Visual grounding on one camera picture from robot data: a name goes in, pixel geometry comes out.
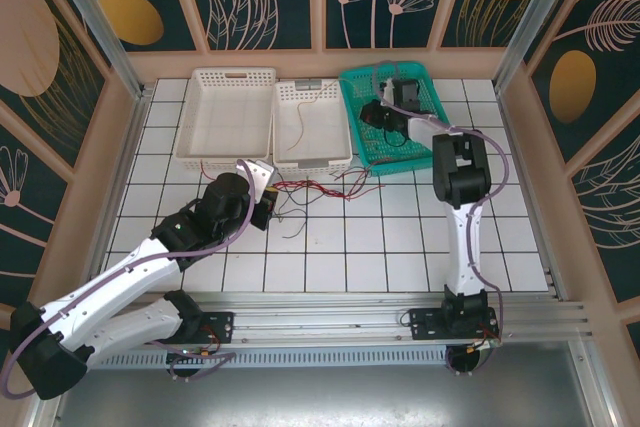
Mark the grey metal sheet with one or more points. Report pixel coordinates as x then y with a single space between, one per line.
320 397

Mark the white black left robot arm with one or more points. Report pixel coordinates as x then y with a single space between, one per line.
125 272

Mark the small white plastic basket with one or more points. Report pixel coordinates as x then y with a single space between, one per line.
320 132

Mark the large white plastic basket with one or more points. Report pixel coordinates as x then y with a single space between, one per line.
225 117

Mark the teal plastic basket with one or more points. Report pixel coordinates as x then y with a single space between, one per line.
395 159

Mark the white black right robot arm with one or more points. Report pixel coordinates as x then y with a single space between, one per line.
465 247

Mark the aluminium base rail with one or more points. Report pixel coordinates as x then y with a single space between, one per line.
320 319

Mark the aluminium frame post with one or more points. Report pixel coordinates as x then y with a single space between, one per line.
531 17
95 17

